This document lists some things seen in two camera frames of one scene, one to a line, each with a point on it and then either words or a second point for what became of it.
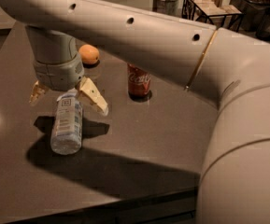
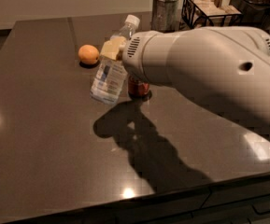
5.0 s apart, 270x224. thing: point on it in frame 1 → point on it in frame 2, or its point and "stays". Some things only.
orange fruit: (90, 54) stays
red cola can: (139, 81) stays
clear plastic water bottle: (67, 126) → (110, 77)
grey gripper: (59, 75) → (136, 58)
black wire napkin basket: (208, 6) stays
